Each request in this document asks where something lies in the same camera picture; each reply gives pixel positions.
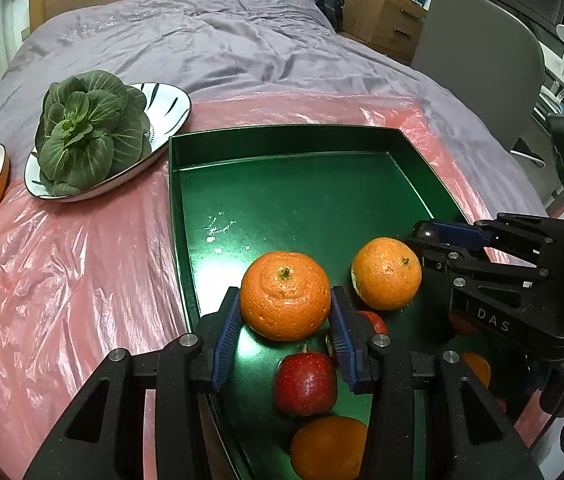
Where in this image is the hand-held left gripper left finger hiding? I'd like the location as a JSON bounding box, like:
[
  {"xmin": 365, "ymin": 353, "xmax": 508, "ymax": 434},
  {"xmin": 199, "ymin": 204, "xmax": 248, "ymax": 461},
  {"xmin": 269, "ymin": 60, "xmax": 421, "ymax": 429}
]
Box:
[{"xmin": 22, "ymin": 286, "xmax": 243, "ymax": 480}]

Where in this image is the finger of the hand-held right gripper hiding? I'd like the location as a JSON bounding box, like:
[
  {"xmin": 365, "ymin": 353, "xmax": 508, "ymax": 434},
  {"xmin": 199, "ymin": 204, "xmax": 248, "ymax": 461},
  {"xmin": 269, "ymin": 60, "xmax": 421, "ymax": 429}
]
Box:
[
  {"xmin": 404, "ymin": 237, "xmax": 550, "ymax": 291},
  {"xmin": 432, "ymin": 212, "xmax": 564, "ymax": 267}
]

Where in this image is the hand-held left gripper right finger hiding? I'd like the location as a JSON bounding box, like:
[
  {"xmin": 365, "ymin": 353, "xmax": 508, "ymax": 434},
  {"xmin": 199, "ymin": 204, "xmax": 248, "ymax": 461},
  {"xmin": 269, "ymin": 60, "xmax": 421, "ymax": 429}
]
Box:
[{"xmin": 329, "ymin": 285, "xmax": 545, "ymax": 480}]

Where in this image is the red apple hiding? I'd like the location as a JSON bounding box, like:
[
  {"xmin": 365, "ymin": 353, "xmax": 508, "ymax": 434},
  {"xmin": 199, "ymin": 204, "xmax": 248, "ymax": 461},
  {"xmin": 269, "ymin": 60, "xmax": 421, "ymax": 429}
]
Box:
[
  {"xmin": 326, "ymin": 310, "xmax": 389, "ymax": 356},
  {"xmin": 274, "ymin": 342, "xmax": 338, "ymax": 417}
]

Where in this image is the orange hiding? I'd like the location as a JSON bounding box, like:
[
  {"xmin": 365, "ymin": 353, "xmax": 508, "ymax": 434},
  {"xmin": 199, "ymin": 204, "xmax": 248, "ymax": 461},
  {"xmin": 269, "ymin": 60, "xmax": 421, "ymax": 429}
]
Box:
[
  {"xmin": 240, "ymin": 251, "xmax": 331, "ymax": 342},
  {"xmin": 289, "ymin": 416, "xmax": 369, "ymax": 480},
  {"xmin": 351, "ymin": 237, "xmax": 423, "ymax": 311},
  {"xmin": 462, "ymin": 352, "xmax": 492, "ymax": 388}
]

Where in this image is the green tray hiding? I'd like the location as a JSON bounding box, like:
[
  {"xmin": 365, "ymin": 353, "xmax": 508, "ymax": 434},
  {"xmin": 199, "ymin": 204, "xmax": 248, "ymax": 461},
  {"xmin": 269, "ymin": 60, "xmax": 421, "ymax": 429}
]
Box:
[{"xmin": 168, "ymin": 125, "xmax": 513, "ymax": 480}]

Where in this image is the pink plastic sheet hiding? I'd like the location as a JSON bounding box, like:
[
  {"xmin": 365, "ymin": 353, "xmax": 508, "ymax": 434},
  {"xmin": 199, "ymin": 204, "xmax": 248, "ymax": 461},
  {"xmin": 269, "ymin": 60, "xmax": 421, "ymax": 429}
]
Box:
[{"xmin": 0, "ymin": 92, "xmax": 548, "ymax": 480}]

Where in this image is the grey chair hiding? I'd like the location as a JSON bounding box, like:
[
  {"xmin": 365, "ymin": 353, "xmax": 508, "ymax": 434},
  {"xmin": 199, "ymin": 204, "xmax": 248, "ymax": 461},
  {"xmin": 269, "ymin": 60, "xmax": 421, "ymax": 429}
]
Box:
[{"xmin": 410, "ymin": 0, "xmax": 548, "ymax": 166}]

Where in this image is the wooden nightstand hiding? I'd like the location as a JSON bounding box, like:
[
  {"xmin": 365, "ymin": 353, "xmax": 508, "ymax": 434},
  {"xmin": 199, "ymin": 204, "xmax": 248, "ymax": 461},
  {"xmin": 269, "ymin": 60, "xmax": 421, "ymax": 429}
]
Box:
[{"xmin": 343, "ymin": 0, "xmax": 428, "ymax": 63}]

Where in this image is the white patterned plate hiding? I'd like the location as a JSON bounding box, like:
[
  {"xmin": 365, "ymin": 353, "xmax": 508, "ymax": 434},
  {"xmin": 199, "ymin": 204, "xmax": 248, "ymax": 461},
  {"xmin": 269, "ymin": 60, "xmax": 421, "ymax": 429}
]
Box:
[{"xmin": 24, "ymin": 82, "xmax": 193, "ymax": 203}]

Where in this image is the bok choy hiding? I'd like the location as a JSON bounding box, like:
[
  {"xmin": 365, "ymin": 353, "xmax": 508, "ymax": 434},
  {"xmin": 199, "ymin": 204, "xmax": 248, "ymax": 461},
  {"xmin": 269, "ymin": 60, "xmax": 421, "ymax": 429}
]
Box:
[{"xmin": 35, "ymin": 71, "xmax": 153, "ymax": 196}]

